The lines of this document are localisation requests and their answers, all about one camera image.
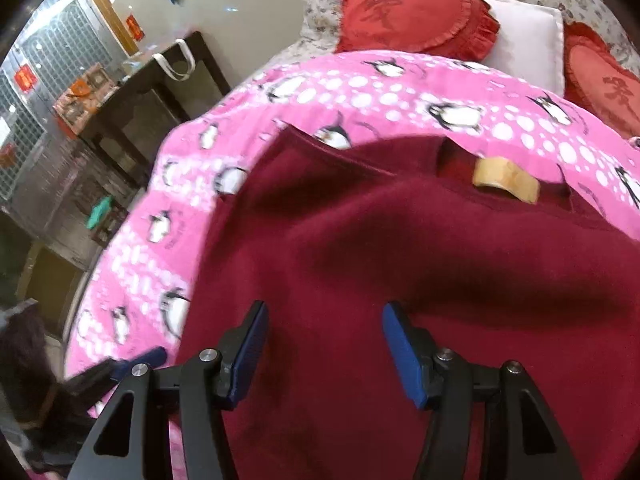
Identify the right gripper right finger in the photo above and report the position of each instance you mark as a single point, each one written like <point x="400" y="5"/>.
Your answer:
<point x="521" y="437"/>

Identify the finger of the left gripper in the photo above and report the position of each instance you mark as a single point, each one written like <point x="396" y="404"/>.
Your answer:
<point x="153" y="358"/>

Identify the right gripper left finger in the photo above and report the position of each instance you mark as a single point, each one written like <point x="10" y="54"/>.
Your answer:
<point x="130" y="439"/>

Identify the dark red fleece sweater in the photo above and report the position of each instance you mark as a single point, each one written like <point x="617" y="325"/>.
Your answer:
<point x="327" y="238"/>

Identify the pink penguin quilt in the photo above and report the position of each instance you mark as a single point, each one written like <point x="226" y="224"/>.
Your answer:
<point x="519" y="136"/>

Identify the orange gift box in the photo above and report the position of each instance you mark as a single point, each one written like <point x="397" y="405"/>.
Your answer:
<point x="82" y="99"/>

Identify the right red heart cushion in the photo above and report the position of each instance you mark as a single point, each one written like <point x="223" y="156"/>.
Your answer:
<point x="596" y="82"/>

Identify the red heart cushion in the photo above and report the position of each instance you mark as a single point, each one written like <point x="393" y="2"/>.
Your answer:
<point x="461" y="29"/>
<point x="596" y="82"/>

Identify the metal window grille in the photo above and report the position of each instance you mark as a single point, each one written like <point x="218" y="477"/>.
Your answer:
<point x="61" y="40"/>

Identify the white pillow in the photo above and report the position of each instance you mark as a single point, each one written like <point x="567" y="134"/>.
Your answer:
<point x="530" y="43"/>

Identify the left red heart cushion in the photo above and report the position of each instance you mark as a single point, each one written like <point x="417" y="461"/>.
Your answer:
<point x="461" y="29"/>

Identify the white bag handle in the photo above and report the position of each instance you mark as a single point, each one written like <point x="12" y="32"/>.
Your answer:
<point x="169" y="67"/>

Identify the red wall sticker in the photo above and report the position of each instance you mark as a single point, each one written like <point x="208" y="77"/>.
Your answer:
<point x="134" y="28"/>

